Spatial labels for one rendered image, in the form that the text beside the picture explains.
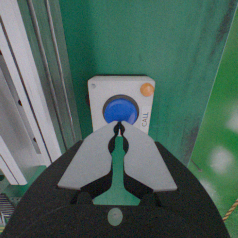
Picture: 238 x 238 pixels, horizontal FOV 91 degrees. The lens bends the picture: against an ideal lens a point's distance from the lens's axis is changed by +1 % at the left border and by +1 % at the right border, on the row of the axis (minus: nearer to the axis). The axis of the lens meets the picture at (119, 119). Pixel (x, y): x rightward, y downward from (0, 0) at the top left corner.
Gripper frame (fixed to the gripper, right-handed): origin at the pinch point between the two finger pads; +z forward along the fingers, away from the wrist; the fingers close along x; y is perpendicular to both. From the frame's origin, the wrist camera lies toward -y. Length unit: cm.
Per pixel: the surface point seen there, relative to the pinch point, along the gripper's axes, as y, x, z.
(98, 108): -0.6, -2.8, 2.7
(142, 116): 0.4, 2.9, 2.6
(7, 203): 28.5, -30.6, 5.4
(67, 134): 3.9, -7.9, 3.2
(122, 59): -6.1, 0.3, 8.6
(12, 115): 0.8, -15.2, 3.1
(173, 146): 10.4, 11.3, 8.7
